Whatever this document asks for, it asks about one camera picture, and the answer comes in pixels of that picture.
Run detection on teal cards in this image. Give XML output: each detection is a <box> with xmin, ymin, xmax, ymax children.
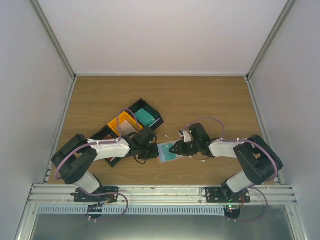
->
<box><xmin>134</xmin><ymin>108</ymin><xmax>156</xmax><ymax>127</ymax></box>

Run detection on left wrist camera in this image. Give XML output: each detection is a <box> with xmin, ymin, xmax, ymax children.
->
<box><xmin>149</xmin><ymin>136</ymin><xmax>157</xmax><ymax>144</ymax></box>

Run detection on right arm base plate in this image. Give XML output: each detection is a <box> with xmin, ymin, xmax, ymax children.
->
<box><xmin>204</xmin><ymin>186</ymin><xmax>251</xmax><ymax>204</ymax></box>

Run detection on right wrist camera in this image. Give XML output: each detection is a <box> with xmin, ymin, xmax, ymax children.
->
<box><xmin>178</xmin><ymin>129</ymin><xmax>192</xmax><ymax>143</ymax></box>

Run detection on grey slotted cable duct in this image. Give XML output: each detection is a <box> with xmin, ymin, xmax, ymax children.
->
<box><xmin>37</xmin><ymin>204</ymin><xmax>225</xmax><ymax>216</ymax></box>

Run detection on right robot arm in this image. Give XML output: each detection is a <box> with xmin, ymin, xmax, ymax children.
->
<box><xmin>169</xmin><ymin>123</ymin><xmax>283</xmax><ymax>203</ymax></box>

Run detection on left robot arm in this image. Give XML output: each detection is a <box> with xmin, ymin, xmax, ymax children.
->
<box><xmin>51</xmin><ymin>127</ymin><xmax>159</xmax><ymax>202</ymax></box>

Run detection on red and white cards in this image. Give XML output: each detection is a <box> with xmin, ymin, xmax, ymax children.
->
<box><xmin>103</xmin><ymin>134</ymin><xmax>115</xmax><ymax>140</ymax></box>

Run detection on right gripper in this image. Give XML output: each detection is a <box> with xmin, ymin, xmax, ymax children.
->
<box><xmin>169</xmin><ymin>140</ymin><xmax>200</xmax><ymax>157</ymax></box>

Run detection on black bin with teal cards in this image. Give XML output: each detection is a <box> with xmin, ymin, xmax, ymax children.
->
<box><xmin>128</xmin><ymin>98</ymin><xmax>164</xmax><ymax>131</ymax></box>

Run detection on aluminium mounting rail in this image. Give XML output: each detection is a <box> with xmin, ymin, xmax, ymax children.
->
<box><xmin>27</xmin><ymin>184</ymin><xmax>297</xmax><ymax>206</ymax></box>

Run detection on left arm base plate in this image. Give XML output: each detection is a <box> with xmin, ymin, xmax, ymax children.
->
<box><xmin>70</xmin><ymin>186</ymin><xmax>119</xmax><ymax>203</ymax></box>

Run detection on yellow bin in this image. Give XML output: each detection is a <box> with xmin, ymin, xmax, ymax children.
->
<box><xmin>107</xmin><ymin>111</ymin><xmax>144</xmax><ymax>137</ymax></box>

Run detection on pale pink cards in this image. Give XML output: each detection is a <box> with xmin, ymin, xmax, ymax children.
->
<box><xmin>117</xmin><ymin>120</ymin><xmax>137</xmax><ymax>136</ymax></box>

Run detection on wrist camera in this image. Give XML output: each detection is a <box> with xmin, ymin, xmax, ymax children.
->
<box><xmin>178</xmin><ymin>129</ymin><xmax>192</xmax><ymax>143</ymax></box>
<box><xmin>149</xmin><ymin>136</ymin><xmax>157</xmax><ymax>144</ymax></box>

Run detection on black bin with red cards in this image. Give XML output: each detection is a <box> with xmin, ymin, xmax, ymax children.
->
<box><xmin>89</xmin><ymin>125</ymin><xmax>123</xmax><ymax>168</ymax></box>

